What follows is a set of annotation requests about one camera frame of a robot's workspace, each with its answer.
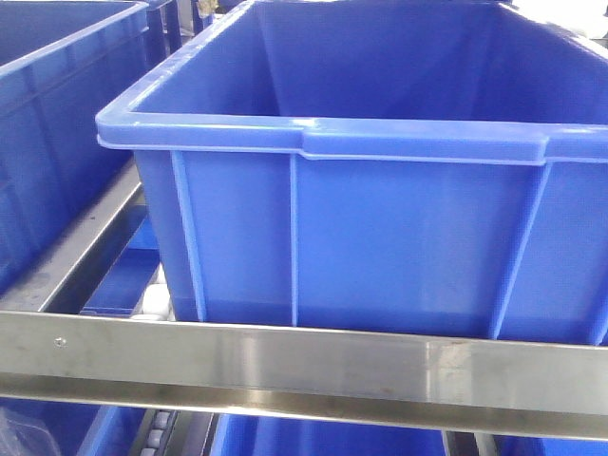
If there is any blue crate lower shelf middle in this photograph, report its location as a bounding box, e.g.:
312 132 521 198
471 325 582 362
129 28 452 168
210 415 445 455

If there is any blue crate shelf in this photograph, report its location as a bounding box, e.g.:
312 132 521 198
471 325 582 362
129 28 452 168
1 398 144 455
210 415 445 455

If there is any blue crate lower shelf left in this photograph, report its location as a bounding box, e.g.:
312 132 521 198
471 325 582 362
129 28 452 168
1 398 144 455

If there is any large blue target crate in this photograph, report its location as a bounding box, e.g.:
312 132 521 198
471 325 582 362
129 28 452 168
97 1 607 346

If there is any blue crate left neighbour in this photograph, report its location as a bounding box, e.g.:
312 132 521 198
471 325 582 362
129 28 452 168
1 1 147 289

